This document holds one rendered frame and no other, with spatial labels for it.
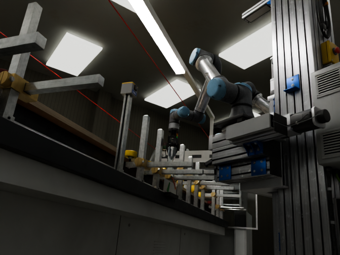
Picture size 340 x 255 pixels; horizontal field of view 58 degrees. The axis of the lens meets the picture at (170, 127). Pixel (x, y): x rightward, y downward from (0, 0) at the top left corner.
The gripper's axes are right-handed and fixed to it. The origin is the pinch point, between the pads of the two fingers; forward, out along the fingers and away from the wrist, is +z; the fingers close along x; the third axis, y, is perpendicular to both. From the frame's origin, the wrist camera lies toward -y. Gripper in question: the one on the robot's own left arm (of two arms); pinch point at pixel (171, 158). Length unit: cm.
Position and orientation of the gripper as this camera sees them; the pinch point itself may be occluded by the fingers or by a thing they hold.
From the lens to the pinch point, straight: 216.6
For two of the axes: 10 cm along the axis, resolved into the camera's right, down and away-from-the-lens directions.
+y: 0.0, -3.4, -9.4
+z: -0.8, 9.4, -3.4
